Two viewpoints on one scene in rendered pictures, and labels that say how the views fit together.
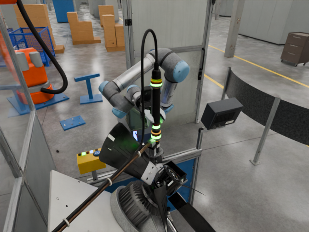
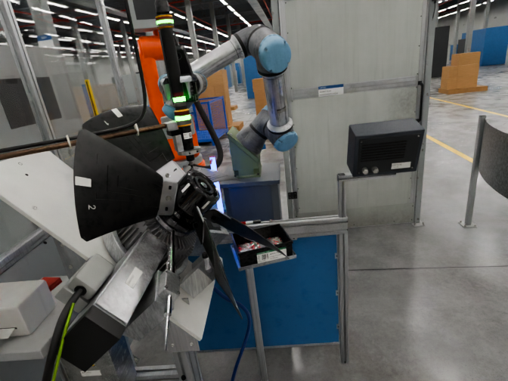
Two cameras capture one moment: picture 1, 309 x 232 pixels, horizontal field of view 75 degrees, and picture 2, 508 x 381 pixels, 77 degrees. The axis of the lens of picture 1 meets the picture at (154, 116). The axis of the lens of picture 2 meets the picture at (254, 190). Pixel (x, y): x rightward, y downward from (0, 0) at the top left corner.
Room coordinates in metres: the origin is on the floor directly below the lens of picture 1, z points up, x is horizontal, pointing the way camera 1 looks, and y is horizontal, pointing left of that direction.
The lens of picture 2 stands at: (-0.06, -0.59, 1.51)
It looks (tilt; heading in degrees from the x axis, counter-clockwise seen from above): 21 degrees down; 26
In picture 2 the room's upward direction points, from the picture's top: 7 degrees counter-clockwise
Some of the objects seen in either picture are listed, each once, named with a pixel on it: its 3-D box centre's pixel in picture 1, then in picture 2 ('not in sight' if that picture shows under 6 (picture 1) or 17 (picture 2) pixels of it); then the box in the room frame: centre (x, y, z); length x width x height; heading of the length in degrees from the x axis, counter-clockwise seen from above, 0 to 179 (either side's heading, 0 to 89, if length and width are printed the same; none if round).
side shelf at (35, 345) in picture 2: not in sight; (42, 311); (0.40, 0.46, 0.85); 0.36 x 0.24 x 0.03; 22
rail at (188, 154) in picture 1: (149, 166); (246, 232); (1.09, 0.04, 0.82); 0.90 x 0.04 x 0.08; 112
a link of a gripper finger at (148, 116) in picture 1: (148, 120); (167, 89); (0.71, 0.02, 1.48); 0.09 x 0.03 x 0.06; 12
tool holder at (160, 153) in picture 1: (154, 145); (183, 137); (0.71, 0.00, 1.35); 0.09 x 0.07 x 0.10; 147
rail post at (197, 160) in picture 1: (192, 186); (343, 302); (1.25, -0.36, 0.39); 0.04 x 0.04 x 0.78; 22
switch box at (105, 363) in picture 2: not in sight; (99, 362); (0.38, 0.22, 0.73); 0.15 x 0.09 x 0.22; 112
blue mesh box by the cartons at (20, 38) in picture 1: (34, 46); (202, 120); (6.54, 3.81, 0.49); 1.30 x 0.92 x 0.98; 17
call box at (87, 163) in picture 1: (91, 161); not in sight; (0.94, 0.40, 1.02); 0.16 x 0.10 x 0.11; 112
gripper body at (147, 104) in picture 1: (146, 108); (185, 88); (0.82, 0.04, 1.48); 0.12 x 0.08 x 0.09; 22
